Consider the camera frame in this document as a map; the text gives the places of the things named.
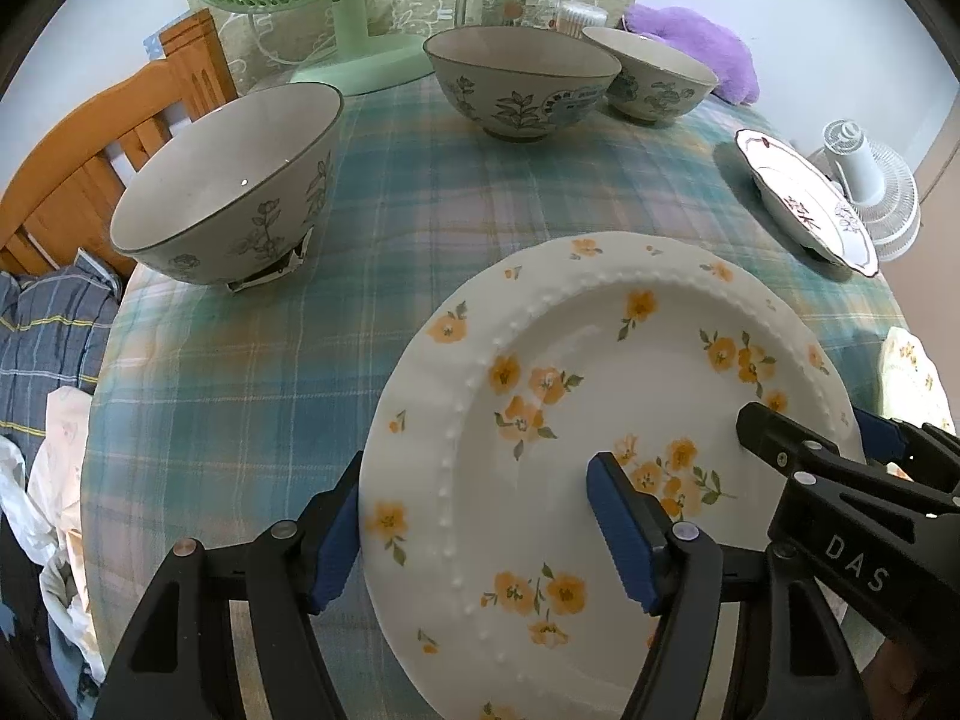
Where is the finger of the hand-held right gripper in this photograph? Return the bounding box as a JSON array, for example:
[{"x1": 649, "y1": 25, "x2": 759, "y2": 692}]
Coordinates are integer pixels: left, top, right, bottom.
[
  {"x1": 853, "y1": 409, "x2": 960, "y2": 494},
  {"x1": 736, "y1": 401, "x2": 960, "y2": 620}
]

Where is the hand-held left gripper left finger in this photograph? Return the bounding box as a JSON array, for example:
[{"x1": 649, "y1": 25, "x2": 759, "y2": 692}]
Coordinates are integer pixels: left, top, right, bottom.
[{"x1": 105, "y1": 452, "x2": 368, "y2": 720}]

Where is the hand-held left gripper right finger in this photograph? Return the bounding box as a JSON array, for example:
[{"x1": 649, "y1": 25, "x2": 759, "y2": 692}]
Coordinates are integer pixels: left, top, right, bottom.
[{"x1": 586, "y1": 452, "x2": 860, "y2": 720}]

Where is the small yellow floral plate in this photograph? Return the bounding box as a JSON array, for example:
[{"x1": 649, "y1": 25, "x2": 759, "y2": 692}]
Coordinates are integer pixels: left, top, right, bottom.
[{"x1": 879, "y1": 326, "x2": 955, "y2": 432}]

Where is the large yellow floral plate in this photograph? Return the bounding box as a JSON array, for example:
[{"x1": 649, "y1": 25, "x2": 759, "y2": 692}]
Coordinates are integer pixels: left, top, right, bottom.
[{"x1": 358, "y1": 231, "x2": 871, "y2": 720}]

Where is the dark floral scalloped plate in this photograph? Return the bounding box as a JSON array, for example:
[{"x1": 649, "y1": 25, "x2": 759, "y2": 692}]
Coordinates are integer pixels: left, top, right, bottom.
[{"x1": 733, "y1": 127, "x2": 880, "y2": 278}]

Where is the large grey floral bowl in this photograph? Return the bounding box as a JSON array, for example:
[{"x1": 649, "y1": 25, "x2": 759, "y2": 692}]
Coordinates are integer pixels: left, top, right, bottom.
[{"x1": 110, "y1": 82, "x2": 344, "y2": 293}]

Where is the small blue floral bowl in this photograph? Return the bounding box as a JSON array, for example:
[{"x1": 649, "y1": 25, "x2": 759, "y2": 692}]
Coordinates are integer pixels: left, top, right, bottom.
[{"x1": 581, "y1": 26, "x2": 719, "y2": 125}]

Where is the blue label floral bowl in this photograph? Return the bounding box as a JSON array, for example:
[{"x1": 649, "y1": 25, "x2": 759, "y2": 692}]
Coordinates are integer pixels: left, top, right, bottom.
[{"x1": 422, "y1": 25, "x2": 622, "y2": 143}]

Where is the white standing fan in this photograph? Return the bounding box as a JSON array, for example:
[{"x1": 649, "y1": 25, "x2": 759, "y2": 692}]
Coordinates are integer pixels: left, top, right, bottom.
[{"x1": 806, "y1": 118, "x2": 922, "y2": 263}]

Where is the cream crumpled cloth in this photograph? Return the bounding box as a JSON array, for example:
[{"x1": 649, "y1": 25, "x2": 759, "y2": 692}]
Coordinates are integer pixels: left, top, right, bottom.
[{"x1": 26, "y1": 386, "x2": 106, "y2": 683}]

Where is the dark clothes pile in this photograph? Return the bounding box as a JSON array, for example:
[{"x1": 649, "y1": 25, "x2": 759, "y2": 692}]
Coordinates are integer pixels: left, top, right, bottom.
[{"x1": 0, "y1": 510, "x2": 57, "y2": 698}]

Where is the purple plush toy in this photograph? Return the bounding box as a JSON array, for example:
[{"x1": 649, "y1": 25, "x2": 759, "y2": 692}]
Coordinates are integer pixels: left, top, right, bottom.
[{"x1": 621, "y1": 4, "x2": 760, "y2": 106}]

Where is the green desk fan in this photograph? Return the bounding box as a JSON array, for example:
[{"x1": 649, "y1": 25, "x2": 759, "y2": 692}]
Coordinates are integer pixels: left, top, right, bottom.
[{"x1": 166, "y1": 0, "x2": 440, "y2": 97}]

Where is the cotton swab container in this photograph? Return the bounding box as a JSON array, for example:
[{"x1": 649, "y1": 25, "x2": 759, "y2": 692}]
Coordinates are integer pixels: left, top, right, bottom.
[{"x1": 553, "y1": 2, "x2": 610, "y2": 37}]

